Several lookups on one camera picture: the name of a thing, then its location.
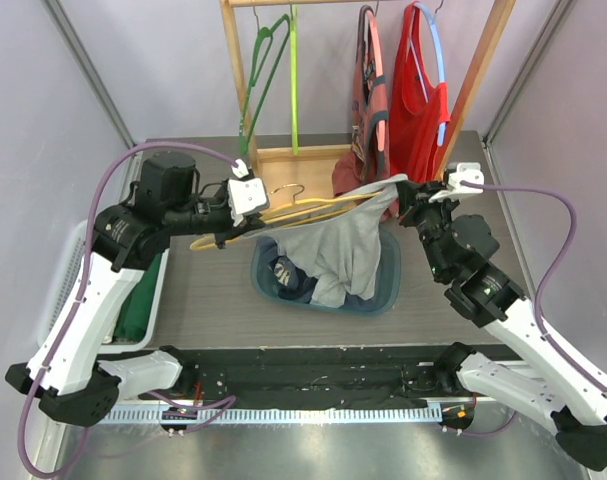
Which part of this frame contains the pink hanger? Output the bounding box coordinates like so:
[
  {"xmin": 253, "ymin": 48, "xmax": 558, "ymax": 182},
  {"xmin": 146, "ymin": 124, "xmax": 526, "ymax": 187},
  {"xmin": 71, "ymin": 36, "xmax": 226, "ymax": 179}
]
[{"xmin": 366, "ymin": 10, "xmax": 386, "ymax": 152}]

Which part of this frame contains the yellow hanger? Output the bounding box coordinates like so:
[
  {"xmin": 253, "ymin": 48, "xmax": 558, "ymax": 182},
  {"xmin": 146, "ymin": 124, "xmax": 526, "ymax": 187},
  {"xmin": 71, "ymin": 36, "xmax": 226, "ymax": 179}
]
[{"xmin": 189, "ymin": 188, "xmax": 382, "ymax": 252}]

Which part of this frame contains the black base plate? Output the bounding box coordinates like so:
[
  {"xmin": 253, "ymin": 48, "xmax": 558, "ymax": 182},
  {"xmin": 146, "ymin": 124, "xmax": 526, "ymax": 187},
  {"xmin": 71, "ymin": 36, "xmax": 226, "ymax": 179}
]
[{"xmin": 153, "ymin": 343, "xmax": 471, "ymax": 410}]

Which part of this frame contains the wooden clothes rack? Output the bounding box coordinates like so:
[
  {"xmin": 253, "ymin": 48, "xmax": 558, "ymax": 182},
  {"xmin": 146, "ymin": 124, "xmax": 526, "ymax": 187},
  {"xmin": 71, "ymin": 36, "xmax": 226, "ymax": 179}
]
[{"xmin": 220, "ymin": 0, "xmax": 515, "ymax": 197}]

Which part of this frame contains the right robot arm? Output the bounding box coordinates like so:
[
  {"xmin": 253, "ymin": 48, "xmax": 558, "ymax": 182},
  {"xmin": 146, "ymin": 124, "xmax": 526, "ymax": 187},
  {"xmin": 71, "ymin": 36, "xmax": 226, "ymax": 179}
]
[{"xmin": 397, "ymin": 180, "xmax": 607, "ymax": 471}]

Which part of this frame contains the white plastic basket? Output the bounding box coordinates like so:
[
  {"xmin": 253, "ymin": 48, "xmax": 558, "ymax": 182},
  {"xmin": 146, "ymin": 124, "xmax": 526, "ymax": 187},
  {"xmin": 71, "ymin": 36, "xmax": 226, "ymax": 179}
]
[{"xmin": 37, "ymin": 220, "xmax": 169, "ymax": 355}]

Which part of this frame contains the pink tank top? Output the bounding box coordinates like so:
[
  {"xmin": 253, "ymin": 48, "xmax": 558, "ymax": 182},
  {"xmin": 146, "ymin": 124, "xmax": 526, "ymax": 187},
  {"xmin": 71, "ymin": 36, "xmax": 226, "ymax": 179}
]
[{"xmin": 331, "ymin": 5, "xmax": 391, "ymax": 197}]

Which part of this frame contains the lime green hanger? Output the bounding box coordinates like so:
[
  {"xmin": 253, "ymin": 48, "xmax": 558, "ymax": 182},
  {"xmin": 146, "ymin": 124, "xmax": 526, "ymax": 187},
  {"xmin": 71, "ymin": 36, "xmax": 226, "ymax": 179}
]
[{"xmin": 289, "ymin": 4, "xmax": 299, "ymax": 156}]

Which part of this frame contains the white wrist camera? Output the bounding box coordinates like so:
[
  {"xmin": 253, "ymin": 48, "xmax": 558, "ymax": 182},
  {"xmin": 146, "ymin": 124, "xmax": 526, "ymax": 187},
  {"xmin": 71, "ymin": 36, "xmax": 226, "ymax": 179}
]
[
  {"xmin": 227, "ymin": 159, "xmax": 270, "ymax": 227},
  {"xmin": 429, "ymin": 162, "xmax": 485, "ymax": 203}
]

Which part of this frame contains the green folded cloth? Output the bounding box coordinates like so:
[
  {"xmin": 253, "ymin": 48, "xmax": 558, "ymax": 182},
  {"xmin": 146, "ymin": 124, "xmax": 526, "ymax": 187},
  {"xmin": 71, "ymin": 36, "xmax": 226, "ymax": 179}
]
[{"xmin": 113, "ymin": 254, "xmax": 162, "ymax": 343}]

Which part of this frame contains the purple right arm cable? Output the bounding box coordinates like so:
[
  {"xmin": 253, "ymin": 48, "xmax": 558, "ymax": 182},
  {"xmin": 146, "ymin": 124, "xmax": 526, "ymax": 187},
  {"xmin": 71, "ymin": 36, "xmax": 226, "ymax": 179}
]
[{"xmin": 442, "ymin": 182, "xmax": 607, "ymax": 437}]

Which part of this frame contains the grey tank top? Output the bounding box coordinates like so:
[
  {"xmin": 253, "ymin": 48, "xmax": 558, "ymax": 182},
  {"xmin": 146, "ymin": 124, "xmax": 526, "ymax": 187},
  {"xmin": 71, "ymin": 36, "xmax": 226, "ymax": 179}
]
[{"xmin": 255, "ymin": 174, "xmax": 407, "ymax": 308}]

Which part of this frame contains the light blue hanger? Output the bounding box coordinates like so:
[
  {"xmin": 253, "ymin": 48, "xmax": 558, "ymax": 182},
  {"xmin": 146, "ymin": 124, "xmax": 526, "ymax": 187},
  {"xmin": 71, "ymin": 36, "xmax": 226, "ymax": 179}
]
[{"xmin": 410, "ymin": 2, "xmax": 447, "ymax": 147}]

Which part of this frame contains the navy blue tank top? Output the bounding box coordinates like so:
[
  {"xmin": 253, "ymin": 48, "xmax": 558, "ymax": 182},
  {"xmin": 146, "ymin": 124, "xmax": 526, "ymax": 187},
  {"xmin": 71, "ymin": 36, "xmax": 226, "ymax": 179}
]
[{"xmin": 257, "ymin": 238, "xmax": 376, "ymax": 312}]

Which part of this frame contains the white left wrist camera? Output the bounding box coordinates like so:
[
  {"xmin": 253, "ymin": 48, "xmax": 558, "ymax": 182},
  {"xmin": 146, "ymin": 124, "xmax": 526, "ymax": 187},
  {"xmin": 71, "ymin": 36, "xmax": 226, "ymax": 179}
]
[{"xmin": 227, "ymin": 159, "xmax": 270, "ymax": 227}]

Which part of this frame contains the red tank top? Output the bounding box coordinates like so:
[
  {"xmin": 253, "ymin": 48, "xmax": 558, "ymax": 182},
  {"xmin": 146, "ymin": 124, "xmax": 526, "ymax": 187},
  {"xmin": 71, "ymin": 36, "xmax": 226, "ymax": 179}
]
[{"xmin": 389, "ymin": 3, "xmax": 450, "ymax": 183}]

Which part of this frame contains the dark green hanger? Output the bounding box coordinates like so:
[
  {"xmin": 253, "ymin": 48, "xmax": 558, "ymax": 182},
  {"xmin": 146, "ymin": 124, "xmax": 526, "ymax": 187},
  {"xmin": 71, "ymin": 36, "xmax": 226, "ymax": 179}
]
[{"xmin": 237, "ymin": 13, "xmax": 292, "ymax": 154}]

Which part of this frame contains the teal plastic tub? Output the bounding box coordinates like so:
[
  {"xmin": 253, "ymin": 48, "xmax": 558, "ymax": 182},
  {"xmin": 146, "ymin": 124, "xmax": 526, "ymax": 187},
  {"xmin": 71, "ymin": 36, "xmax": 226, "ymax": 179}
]
[{"xmin": 250, "ymin": 228, "xmax": 401, "ymax": 316}]

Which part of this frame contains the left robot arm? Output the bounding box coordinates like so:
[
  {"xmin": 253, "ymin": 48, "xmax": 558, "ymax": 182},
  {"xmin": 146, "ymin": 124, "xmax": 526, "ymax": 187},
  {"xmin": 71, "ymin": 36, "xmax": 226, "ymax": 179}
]
[{"xmin": 5, "ymin": 150, "xmax": 269, "ymax": 427}]

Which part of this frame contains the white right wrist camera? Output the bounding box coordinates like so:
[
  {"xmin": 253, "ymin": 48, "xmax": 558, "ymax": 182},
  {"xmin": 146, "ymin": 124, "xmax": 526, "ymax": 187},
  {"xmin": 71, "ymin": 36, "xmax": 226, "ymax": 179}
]
[{"xmin": 429, "ymin": 162, "xmax": 485, "ymax": 203}]

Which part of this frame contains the white slotted cable duct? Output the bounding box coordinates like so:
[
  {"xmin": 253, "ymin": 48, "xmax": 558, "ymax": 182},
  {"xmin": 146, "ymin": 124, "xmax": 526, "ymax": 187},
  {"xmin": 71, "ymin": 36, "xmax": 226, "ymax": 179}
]
[{"xmin": 99, "ymin": 402, "xmax": 442, "ymax": 426}]

